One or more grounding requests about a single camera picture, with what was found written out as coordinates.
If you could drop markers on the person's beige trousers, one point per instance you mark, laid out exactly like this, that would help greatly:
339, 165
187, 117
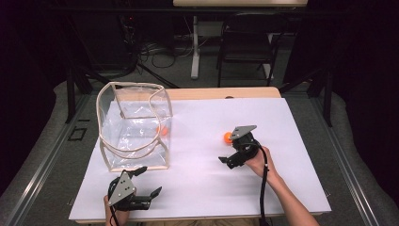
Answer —
204, 223

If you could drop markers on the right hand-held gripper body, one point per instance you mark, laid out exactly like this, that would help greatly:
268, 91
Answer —
243, 147

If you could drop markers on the black folding chair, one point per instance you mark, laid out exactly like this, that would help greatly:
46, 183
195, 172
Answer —
247, 47

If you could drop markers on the white desk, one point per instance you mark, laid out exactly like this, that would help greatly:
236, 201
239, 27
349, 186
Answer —
195, 47

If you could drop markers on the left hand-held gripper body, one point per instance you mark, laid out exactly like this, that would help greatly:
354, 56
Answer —
123, 189

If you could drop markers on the metal floor rail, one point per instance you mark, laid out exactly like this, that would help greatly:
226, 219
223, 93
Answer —
47, 160
342, 150

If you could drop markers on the dark curtain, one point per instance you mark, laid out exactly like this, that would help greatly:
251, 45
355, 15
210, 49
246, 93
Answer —
19, 94
370, 94

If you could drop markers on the orange ball with dark mark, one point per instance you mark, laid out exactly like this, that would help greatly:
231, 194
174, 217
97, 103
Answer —
227, 138

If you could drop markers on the person's left hand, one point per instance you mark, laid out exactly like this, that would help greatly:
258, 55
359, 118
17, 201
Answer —
116, 216

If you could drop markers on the white board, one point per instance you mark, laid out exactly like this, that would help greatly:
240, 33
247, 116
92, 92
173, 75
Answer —
194, 194

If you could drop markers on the person's right hand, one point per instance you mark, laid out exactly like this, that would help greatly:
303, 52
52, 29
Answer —
259, 164

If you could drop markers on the black metal stand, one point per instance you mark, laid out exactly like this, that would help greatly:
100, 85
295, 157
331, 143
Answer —
70, 94
328, 100

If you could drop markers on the plain orange ball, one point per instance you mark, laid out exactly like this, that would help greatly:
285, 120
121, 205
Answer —
163, 130

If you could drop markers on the clear plastic bag beige trim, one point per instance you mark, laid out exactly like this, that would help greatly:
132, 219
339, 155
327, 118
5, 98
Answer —
135, 138

